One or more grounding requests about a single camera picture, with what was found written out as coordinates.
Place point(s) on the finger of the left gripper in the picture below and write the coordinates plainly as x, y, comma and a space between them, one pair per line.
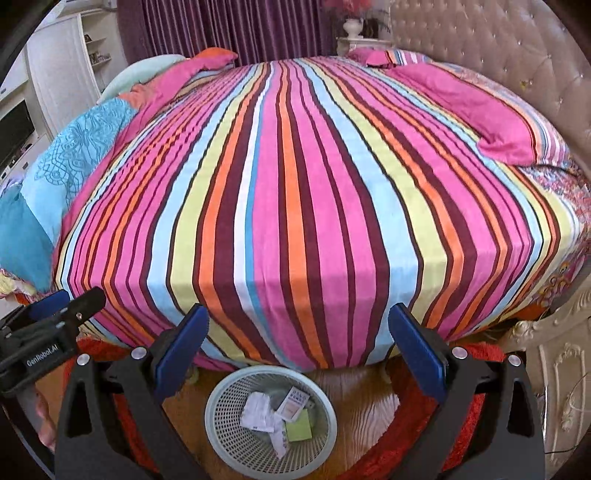
48, 306
80, 309

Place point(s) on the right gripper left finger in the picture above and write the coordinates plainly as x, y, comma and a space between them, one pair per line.
91, 441

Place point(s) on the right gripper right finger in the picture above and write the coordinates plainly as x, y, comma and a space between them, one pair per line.
507, 442

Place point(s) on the white toilet cover bag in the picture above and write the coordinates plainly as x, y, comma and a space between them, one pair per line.
258, 416

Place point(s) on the green cleansing oil box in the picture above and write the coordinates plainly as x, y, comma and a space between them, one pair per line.
300, 429

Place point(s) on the left hand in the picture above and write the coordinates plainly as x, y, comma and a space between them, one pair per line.
47, 429

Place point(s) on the blue patterned quilt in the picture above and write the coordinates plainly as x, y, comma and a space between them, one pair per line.
32, 208

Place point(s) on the white plastic waste basket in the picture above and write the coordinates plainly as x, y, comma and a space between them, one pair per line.
251, 453

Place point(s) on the black television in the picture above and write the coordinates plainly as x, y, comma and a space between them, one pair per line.
15, 129

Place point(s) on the small barcode packet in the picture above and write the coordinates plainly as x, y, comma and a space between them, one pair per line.
292, 405

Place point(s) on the striped colourful bed sheet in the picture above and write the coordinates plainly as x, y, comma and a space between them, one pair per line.
298, 200

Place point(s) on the white wardrobe cabinet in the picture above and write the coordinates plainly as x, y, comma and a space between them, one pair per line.
61, 72

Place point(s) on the pink pillow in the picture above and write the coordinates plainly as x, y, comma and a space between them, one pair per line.
504, 135

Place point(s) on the purple curtain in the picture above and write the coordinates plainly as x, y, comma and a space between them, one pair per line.
257, 31

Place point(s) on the white bedside table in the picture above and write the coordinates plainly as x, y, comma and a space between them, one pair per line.
346, 44

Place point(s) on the small striped pillow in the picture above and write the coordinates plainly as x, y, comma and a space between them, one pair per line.
386, 59

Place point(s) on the tufted beige headboard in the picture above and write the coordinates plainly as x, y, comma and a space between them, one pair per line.
528, 46

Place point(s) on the white flower vase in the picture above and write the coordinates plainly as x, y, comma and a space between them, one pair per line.
353, 28

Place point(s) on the ornate white bed frame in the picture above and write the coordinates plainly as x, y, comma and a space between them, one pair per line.
558, 364

